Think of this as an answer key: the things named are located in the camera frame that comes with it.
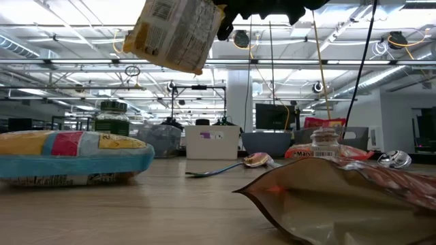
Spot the green lid glass jar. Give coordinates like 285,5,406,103
94,100,131,137

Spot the small cork glass jar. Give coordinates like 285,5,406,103
309,127,341,158

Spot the small black background monitor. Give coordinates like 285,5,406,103
8,118,33,132

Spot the brown orange foil pouch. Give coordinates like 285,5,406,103
232,156,436,245

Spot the blue yellow noodle packet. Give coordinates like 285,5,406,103
0,130,156,187

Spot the iridescent spoon teal handle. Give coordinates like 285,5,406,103
185,152,273,178

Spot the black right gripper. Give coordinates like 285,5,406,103
216,0,307,42

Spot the orange handle metal spoon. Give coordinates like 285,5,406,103
377,150,413,169

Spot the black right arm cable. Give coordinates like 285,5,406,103
341,0,378,140

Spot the blue bowl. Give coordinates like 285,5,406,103
240,131,293,159

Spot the yellow cable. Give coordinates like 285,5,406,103
311,10,331,118

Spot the white plastic bin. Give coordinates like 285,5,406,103
185,125,241,160

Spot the black background frame rig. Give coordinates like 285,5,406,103
170,84,228,127

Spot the orange noodle packet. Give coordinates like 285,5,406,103
284,142,375,161

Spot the red yellow noodle packet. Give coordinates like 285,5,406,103
304,116,347,129

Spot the black computer monitor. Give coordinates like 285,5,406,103
255,103,296,131

